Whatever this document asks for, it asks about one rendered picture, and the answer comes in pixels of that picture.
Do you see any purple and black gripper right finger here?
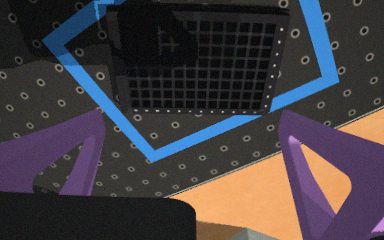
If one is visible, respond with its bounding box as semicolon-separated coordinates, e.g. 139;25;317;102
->
278;110;384;240

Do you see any black grid plate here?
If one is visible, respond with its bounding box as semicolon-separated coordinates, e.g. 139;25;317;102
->
106;5;291;116

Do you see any black rectangular base plate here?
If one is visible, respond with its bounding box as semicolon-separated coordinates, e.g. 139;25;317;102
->
0;0;384;198

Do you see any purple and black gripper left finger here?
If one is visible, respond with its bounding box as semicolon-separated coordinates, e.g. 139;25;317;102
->
0;109;105;196

